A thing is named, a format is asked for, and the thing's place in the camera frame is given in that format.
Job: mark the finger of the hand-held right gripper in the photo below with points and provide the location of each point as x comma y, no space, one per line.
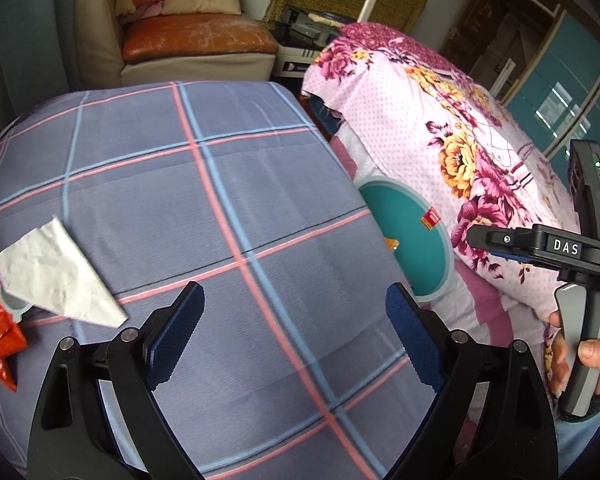
495,237

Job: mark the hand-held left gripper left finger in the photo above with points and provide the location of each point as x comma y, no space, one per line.
177,335

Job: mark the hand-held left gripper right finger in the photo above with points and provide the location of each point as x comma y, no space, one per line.
415,340

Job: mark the teal trash bin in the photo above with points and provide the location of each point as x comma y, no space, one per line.
405,220

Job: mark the small red packet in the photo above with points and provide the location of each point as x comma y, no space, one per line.
430,219

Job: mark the small orange wrapper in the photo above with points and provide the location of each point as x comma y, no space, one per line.
391,244

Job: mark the white tissue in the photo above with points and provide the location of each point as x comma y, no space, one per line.
50,270

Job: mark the pink floral quilt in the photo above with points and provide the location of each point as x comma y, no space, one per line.
405,110

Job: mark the teal cabinet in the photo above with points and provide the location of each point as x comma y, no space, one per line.
560,90

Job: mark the white plastic lid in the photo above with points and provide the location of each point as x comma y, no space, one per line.
12,307

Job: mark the blue plaid blanket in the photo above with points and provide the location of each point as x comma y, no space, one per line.
255,185

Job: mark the blue jeans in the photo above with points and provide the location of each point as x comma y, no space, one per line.
580,450

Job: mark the wooden shelf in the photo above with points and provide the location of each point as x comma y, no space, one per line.
500,25

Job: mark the silver media player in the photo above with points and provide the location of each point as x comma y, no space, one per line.
297,60

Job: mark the black media player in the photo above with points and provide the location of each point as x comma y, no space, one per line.
300,30

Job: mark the orange leather seat cushion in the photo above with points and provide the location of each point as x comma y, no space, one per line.
195,37

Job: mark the beige armchair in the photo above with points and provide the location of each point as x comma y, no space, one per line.
100,35

